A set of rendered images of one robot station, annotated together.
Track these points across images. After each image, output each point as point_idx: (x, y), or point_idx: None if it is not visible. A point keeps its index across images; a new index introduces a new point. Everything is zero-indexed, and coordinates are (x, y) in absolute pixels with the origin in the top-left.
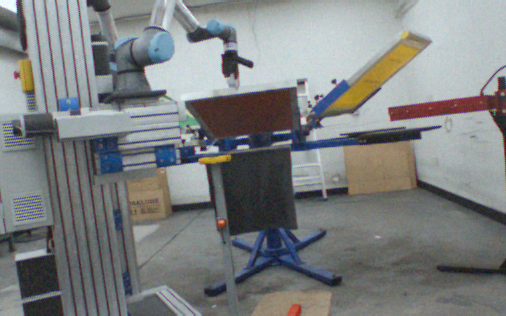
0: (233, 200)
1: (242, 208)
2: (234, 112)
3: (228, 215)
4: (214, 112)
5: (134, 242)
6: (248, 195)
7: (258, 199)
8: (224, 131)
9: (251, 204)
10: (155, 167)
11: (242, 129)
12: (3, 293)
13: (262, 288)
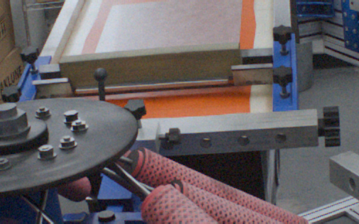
0: (236, 161)
1: (223, 176)
2: (196, 17)
3: (250, 186)
4: (240, 6)
5: None
6: (207, 156)
7: (190, 166)
8: (238, 93)
9: (205, 172)
10: (323, 40)
11: (183, 98)
12: None
13: None
